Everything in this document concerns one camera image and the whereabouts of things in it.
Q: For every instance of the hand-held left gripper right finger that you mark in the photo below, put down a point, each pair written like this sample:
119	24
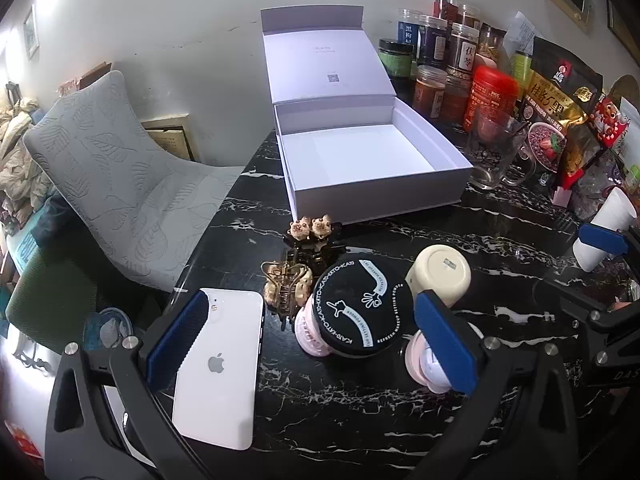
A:
447	345

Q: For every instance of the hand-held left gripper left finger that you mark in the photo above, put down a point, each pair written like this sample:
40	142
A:
175	345

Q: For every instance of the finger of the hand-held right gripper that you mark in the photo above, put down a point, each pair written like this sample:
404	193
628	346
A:
602	240
595	317

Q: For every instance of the white egg-shaped case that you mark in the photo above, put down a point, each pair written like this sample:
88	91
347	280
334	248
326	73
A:
425	365

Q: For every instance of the cream jar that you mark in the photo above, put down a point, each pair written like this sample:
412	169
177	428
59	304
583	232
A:
440	270

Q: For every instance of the black lid powder jar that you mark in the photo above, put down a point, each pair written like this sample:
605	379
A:
365	305

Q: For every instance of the gold hair claw clip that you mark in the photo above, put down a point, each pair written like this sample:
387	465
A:
287	285

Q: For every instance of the pink round jar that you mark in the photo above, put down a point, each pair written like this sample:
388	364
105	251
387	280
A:
307	332

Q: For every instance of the dark bear hair claw clip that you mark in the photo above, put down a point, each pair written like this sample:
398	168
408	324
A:
310	227

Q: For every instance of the white gift box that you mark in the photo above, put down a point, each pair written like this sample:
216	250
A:
350	160

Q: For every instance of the white paper cup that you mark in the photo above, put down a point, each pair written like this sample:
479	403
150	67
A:
612	207

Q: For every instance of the white smartphone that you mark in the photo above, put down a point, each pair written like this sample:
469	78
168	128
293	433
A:
220	385

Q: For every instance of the blue plastic container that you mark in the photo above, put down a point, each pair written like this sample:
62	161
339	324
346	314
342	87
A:
107	330

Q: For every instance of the red cartoon packet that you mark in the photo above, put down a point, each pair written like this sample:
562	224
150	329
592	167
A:
607	122

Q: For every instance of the dark green seat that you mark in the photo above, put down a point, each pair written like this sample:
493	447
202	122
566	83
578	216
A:
50	285

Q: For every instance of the dark snack bag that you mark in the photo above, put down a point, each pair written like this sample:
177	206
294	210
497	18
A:
555	105

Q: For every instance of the glass mug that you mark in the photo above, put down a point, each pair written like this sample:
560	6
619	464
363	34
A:
492	145

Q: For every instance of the grey leaf pattern cushion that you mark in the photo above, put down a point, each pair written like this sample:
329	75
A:
125	170

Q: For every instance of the red tin can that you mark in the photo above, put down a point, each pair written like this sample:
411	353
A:
492	92

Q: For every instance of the orange contents clear jar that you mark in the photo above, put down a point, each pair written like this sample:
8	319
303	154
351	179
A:
429	90
456	100

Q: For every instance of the light brown contents jar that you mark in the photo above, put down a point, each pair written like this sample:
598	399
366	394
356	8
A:
490	47

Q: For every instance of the white paper receipt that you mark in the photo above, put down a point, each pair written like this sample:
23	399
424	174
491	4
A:
520	30

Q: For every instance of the dark jar white label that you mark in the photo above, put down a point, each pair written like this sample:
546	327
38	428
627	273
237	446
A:
462	52

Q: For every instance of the pile of clothes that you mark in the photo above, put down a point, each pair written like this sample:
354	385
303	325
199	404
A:
20	160

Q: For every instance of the purple label clear jar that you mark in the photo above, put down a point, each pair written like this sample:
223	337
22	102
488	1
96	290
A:
432	42

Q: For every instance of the small clear jar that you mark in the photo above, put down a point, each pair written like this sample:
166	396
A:
470	15

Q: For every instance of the green label black lid jar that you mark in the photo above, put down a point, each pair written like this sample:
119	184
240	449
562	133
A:
396	60

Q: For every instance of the dark red contents jar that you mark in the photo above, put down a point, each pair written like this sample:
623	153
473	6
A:
445	5

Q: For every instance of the blue label clear jar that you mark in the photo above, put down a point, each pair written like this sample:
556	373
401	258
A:
409	27

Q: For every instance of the wooden frame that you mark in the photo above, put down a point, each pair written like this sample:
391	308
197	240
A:
172	137

